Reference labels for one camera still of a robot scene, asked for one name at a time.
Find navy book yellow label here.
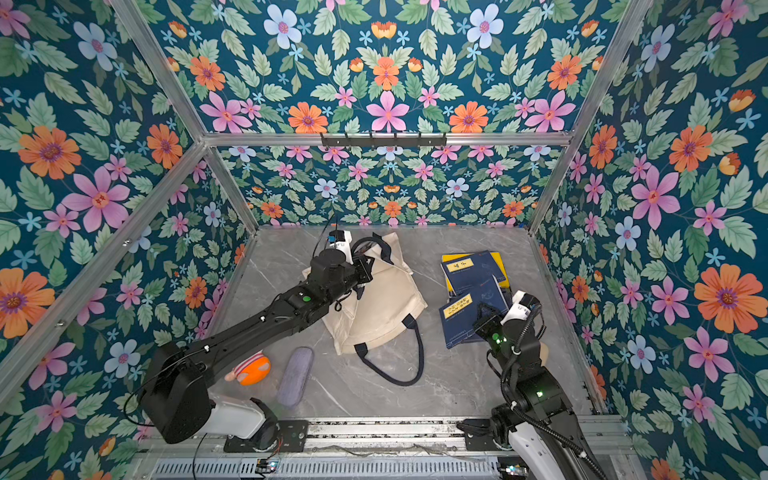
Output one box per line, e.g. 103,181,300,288
439,277,509,349
441,250,506,295

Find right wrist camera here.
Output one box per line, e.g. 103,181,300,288
501,290,530,325

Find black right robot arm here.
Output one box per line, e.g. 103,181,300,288
473,304,607,479

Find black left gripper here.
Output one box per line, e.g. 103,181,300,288
321,253,376,308

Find cream canvas tote bag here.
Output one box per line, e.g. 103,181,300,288
318,233,427,387

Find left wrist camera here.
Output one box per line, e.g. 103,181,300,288
328,229,352,263

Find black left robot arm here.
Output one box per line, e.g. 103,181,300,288
138,249,375,451

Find beige pouch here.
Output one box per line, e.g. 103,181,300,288
539,342,550,368

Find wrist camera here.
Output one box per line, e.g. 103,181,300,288
328,229,352,263
501,290,530,325

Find plush doll toy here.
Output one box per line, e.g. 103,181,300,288
225,351,271,386

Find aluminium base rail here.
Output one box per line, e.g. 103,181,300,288
129,416,644,479

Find purple pouch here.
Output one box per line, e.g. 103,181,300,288
277,347,314,409

